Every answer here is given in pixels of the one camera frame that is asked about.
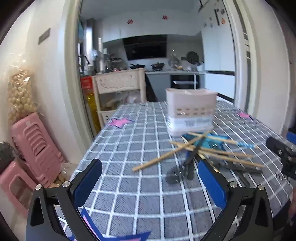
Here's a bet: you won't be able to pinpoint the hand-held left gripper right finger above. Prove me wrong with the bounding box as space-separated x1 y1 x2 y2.
197 159 274 241

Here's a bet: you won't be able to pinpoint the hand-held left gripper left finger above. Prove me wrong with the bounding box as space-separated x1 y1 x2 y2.
26 159 103 241

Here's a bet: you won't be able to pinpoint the metal spoons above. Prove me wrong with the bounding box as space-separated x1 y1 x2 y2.
203 159 262 175

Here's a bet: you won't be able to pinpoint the black plastic utensil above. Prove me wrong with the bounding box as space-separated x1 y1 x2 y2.
187 148 197 180

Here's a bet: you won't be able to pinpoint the beige plastic utensil holder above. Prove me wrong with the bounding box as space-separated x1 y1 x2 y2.
165 88 218 137

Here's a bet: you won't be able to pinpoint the light blue star sticker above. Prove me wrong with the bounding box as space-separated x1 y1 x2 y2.
183 137 226 151

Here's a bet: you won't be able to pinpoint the grey checked tablecloth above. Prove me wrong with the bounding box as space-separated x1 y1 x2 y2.
53 100 295 241

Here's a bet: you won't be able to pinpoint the stack of pink stools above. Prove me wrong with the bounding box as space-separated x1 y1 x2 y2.
10 112 65 188

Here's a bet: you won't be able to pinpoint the pink plastic stool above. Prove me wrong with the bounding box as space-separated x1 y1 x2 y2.
0 161 37 220

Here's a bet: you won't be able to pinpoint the yellow oil bottle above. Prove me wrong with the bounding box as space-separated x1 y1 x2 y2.
84 91 101 137

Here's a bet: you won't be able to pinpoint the bagged vegetables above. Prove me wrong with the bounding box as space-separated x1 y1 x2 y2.
102 90 141 109

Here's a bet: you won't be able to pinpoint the red plastic basket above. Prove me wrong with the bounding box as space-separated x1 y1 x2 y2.
80 76 94 91

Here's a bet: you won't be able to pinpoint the beige plastic storage cart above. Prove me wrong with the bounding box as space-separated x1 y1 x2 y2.
92 68 148 130

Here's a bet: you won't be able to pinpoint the black built-in oven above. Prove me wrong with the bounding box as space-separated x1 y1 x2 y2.
170 74 200 90

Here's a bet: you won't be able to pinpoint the bag of beige balls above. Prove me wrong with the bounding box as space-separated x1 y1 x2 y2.
7 56 38 126

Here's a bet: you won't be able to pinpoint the grey kitchen counter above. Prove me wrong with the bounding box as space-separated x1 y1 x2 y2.
144 71 206 102

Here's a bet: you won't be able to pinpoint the round black pan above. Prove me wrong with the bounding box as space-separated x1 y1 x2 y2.
186 51 199 65

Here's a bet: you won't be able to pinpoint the black range hood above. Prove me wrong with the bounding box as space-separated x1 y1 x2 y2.
122 35 167 61

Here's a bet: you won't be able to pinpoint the white upper cabinets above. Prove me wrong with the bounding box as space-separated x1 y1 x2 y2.
102 14 201 43

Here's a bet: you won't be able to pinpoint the grey wall plate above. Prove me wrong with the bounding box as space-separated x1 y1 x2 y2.
38 28 51 44

